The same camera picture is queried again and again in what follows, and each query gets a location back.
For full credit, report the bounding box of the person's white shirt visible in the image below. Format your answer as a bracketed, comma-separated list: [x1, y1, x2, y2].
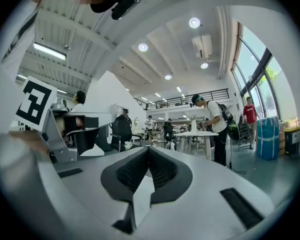
[0, 0, 42, 125]

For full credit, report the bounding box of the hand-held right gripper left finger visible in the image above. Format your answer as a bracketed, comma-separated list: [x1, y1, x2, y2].
[37, 145, 151, 240]

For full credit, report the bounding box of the black balcony railing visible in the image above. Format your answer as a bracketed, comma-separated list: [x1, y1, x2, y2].
[134, 88, 230, 111]

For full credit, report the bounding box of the black office chair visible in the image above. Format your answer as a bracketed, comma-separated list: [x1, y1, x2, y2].
[110, 120, 143, 153]

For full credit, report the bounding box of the black floor cable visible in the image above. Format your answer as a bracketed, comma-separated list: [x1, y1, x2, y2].
[224, 143, 248, 175]

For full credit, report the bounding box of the white vase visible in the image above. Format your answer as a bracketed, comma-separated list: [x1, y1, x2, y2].
[190, 113, 198, 134]

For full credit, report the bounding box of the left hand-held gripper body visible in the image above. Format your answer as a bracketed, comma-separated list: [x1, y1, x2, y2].
[14, 75, 79, 164]

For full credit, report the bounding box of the person's left forearm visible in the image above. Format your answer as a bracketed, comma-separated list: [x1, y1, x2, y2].
[7, 128, 51, 160]

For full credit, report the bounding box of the white rectangular table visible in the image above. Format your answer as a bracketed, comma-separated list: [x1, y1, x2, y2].
[174, 130, 220, 161]

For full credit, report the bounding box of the large glass window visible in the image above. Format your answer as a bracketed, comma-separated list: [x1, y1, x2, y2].
[230, 21, 283, 122]

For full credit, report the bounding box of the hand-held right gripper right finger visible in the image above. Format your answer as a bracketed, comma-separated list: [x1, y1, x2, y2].
[139, 145, 276, 240]

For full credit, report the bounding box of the black bin yellow lid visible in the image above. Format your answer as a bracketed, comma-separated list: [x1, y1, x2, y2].
[283, 125, 300, 157]

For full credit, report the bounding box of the black head-worn camera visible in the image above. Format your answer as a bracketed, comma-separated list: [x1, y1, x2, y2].
[111, 0, 143, 21]

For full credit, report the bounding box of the metal trolley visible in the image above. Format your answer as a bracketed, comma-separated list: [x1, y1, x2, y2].
[236, 111, 254, 152]

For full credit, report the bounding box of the white ceiling air conditioner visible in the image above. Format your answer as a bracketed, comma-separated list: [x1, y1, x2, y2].
[191, 34, 214, 59]

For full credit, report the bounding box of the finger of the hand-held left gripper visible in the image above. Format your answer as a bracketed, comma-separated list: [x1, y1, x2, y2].
[64, 103, 119, 132]
[64, 128, 100, 156]

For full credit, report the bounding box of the rectangular ceiling light panel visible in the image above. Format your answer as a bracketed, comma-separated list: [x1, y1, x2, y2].
[32, 41, 67, 61]

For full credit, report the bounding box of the blue wrapped box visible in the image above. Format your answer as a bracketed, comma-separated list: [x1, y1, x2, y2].
[255, 115, 281, 162]

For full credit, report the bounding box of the person's right black harness strap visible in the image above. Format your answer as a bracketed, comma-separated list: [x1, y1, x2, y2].
[2, 8, 40, 60]

